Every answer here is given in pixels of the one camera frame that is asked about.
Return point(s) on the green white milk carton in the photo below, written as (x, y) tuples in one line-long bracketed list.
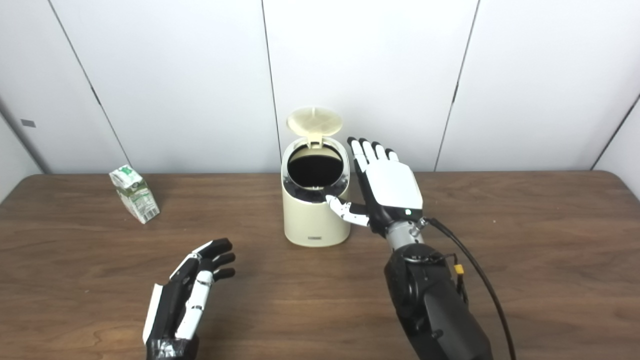
[(137, 197)]

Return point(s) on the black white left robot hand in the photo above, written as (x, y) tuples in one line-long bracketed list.
[(167, 315)]

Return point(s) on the cream-colored round bin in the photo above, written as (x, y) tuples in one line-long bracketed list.
[(310, 222)]

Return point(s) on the cream round bin lid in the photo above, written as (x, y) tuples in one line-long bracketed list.
[(315, 121)]

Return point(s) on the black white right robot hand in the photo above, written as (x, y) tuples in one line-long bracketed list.
[(395, 185)]

